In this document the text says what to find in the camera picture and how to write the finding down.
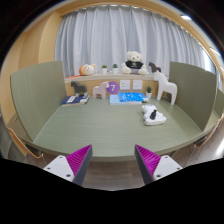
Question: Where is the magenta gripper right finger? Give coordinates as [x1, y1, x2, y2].
[134, 145, 182, 185]

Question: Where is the pink wooden horse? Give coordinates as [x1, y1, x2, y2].
[93, 81, 109, 99]

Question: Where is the white teddy bear black shirt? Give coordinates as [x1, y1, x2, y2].
[121, 51, 148, 75]

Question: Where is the left wooden chair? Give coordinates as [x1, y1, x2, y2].
[8, 128, 43, 159]

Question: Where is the dark blue book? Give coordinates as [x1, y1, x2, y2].
[61, 95, 89, 106]

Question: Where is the light blue book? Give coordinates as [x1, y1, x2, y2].
[110, 92, 149, 105]

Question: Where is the large white wooden horse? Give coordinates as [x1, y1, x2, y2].
[154, 71, 177, 105]

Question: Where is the black charger plug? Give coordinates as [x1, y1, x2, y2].
[150, 110, 157, 120]

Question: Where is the right small potted plant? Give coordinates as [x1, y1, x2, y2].
[112, 64, 118, 74]

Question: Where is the white wall socket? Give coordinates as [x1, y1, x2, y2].
[133, 80, 142, 90]
[120, 80, 130, 90]

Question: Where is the left white wall socket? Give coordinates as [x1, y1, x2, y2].
[120, 80, 130, 90]

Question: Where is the left green desk partition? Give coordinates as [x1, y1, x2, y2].
[10, 61, 67, 141]

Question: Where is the small desk potted plant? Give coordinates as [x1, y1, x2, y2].
[146, 86, 152, 99]

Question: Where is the small brown horse figure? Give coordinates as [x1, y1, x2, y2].
[148, 62, 161, 73]

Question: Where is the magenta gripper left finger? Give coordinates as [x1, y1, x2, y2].
[44, 145, 92, 186]

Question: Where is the left small potted plant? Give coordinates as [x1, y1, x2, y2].
[101, 65, 107, 74]

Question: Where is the right white wall socket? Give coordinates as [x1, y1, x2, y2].
[133, 80, 142, 90]

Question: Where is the dark grey wooden horse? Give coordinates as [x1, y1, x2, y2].
[71, 81, 88, 97]

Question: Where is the orange white plush toy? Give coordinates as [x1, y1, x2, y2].
[79, 64, 96, 76]

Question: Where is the green desk partition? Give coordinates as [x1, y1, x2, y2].
[169, 62, 217, 130]
[10, 61, 67, 141]

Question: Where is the grey window curtain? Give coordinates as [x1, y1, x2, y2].
[55, 5, 205, 76]

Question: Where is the right green desk partition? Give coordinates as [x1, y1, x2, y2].
[169, 62, 217, 130]

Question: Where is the purple number seven sign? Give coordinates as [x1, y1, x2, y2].
[107, 81, 120, 94]

